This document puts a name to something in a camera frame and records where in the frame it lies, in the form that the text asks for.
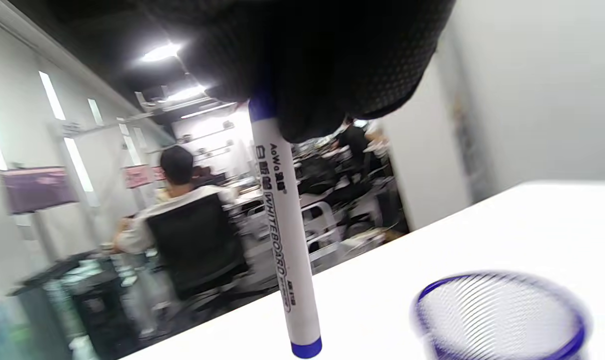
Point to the person's right hand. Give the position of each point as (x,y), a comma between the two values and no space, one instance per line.
(307,50)

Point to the blue capped white marker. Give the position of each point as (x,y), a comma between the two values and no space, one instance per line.
(287,225)

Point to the black mesh office chair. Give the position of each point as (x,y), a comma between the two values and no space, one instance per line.
(197,245)

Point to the blue mesh pen holder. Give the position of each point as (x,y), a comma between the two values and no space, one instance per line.
(497,320)

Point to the black computer tower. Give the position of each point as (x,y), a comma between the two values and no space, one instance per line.
(102,310)

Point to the pink wall poster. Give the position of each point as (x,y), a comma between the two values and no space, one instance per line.
(137,176)

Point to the purple wall poster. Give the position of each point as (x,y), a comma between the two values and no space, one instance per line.
(37,190)

